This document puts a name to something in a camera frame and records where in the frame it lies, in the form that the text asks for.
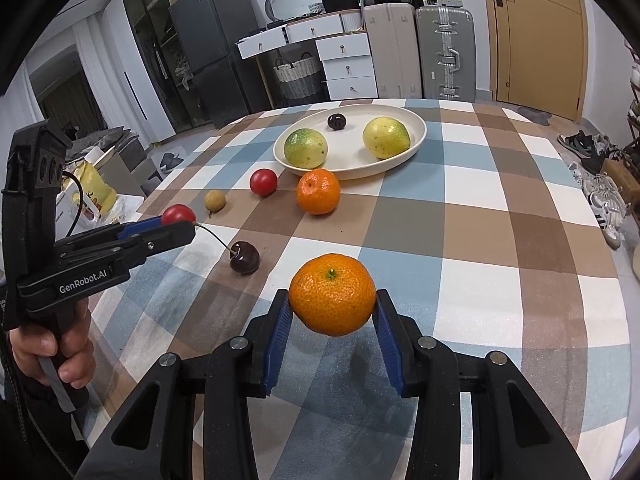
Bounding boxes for red tomato with stem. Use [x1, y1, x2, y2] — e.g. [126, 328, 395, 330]
[160, 204, 198, 226]

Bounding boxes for large orange mandarin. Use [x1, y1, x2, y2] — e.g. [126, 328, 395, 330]
[288, 254, 376, 337]

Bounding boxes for dark cherry with stem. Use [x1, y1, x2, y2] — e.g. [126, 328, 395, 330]
[196, 223, 260, 275]

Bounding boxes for green yellow guava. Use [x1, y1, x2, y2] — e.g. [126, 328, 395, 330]
[283, 128, 328, 169]

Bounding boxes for dark purple plum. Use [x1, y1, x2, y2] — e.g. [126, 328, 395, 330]
[326, 113, 347, 131]

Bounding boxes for left hand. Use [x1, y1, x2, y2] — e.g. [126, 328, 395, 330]
[9, 299, 96, 389]

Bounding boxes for yellow snack bag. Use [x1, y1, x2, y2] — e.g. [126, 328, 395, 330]
[73, 160, 117, 217]

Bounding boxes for small tan longan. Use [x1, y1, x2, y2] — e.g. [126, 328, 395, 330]
[204, 190, 227, 217]

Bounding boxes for checkered tablecloth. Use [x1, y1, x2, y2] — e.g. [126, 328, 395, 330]
[84, 100, 631, 479]

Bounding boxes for red cherry tomato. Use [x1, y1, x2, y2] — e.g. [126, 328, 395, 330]
[250, 169, 278, 197]

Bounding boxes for small orange mandarin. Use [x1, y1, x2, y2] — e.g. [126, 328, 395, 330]
[296, 168, 341, 216]

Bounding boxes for cream round plate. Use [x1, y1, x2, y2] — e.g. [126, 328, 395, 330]
[272, 104, 428, 181]

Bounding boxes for black refrigerator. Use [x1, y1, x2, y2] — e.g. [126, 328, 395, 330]
[169, 0, 270, 129]

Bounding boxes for woven laundry basket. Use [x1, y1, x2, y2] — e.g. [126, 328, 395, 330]
[273, 52, 322, 101]

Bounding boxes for white drawer cabinet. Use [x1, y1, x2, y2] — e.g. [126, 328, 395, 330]
[236, 10, 378, 101]

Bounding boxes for silver suitcase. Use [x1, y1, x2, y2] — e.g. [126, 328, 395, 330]
[416, 6, 476, 102]

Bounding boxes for beige suitcase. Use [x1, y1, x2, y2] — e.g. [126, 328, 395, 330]
[363, 3, 423, 99]

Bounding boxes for wooden door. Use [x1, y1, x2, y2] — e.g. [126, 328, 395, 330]
[486, 0, 588, 122]

